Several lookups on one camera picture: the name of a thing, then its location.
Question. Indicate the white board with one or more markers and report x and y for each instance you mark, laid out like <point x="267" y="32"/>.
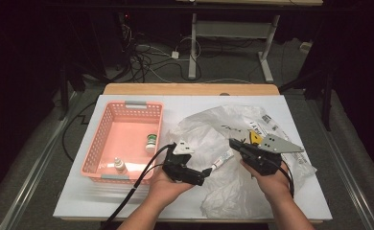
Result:
<point x="182" y="105"/>

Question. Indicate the person's left hand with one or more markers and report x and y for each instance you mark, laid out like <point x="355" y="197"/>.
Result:
<point x="164" y="190"/>

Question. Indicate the black stand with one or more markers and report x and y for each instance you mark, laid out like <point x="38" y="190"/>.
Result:
<point x="326" y="96"/>
<point x="63" y="89"/>

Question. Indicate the wooden table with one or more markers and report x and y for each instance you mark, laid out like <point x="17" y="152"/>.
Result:
<point x="191" y="89"/>

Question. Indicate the white metal desk frame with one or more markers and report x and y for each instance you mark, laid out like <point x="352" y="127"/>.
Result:
<point x="192" y="48"/>

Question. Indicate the metal floor rail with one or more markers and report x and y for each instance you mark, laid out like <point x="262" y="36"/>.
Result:
<point x="38" y="163"/>
<point x="345" y="166"/>

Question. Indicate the small white dropper bottle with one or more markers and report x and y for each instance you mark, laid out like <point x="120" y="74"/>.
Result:
<point x="119" y="165"/>

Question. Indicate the white jar with green label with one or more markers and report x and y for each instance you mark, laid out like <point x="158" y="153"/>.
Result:
<point x="151" y="143"/>

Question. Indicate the pink plastic basket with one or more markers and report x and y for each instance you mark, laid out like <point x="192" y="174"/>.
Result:
<point x="127" y="137"/>

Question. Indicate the person's right hand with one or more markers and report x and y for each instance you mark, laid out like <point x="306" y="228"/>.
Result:
<point x="274" y="185"/>

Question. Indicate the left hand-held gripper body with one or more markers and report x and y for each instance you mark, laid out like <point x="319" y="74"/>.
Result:
<point x="178" y="166"/>

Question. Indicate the clear smiley plastic bag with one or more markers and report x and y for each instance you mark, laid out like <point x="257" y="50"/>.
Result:
<point x="233" y="191"/>

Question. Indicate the white power adapter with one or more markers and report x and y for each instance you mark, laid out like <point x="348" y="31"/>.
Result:
<point x="175" y="54"/>

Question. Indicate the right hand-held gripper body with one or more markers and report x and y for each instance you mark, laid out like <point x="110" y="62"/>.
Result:
<point x="265" y="159"/>

